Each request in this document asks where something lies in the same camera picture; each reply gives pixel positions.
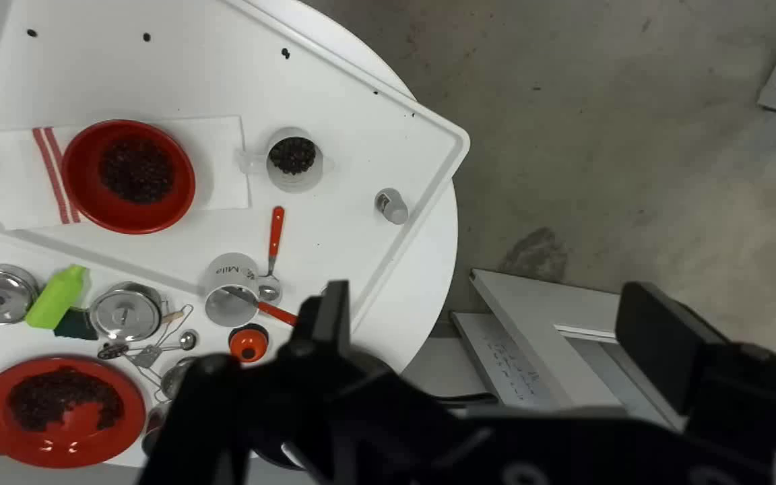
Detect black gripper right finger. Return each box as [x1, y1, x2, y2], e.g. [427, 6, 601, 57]
[616, 283, 727, 416]

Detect small steel cylinder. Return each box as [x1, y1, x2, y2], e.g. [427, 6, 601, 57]
[376, 188, 411, 224]

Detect white plastic tray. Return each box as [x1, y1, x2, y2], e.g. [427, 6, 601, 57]
[0, 0, 470, 321]

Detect round white table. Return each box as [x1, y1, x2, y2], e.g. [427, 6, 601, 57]
[0, 0, 462, 471]

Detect steel cup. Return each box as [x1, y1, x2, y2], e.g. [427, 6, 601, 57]
[201, 253, 256, 327]

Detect small red cup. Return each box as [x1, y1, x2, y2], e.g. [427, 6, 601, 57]
[229, 323, 271, 363]

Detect red plate with beans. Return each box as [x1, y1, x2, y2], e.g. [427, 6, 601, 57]
[0, 355, 147, 468]

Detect green plastic bottle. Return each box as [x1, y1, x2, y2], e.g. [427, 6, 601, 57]
[24, 263, 89, 329]

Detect red bowl with beans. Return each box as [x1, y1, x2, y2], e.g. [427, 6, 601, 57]
[62, 118, 197, 234]

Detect orange handled tool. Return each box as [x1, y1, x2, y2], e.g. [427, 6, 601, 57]
[228, 289, 296, 327]

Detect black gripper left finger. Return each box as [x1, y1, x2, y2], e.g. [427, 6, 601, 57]
[292, 281, 352, 355]

